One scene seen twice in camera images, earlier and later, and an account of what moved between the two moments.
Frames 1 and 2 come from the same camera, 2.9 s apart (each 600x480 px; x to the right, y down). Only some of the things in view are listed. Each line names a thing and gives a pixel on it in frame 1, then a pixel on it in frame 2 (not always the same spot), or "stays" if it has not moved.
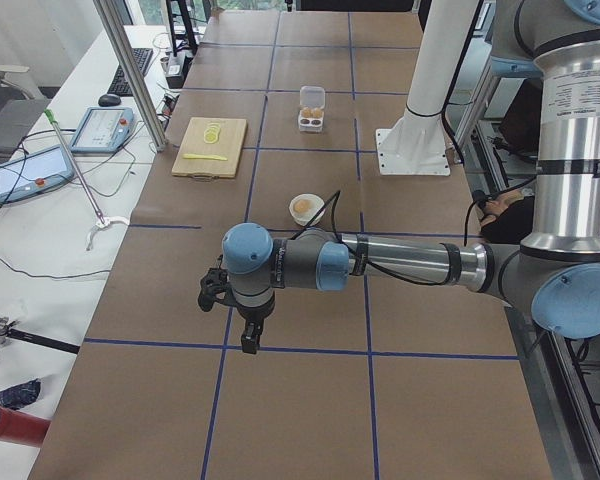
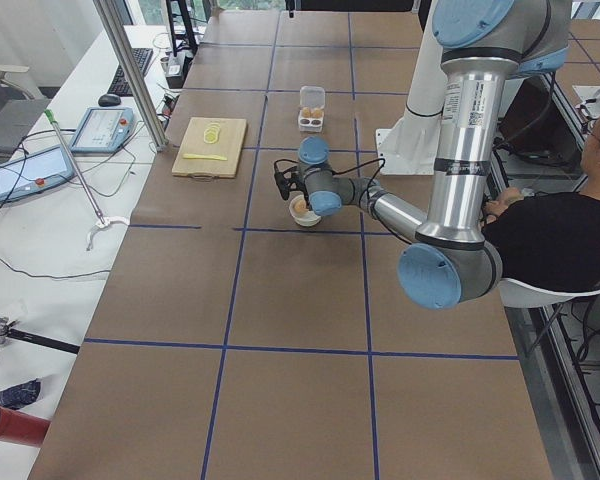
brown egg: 302,206 stays
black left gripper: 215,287 → 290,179
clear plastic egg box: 312,103 stays
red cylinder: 10,425 stays
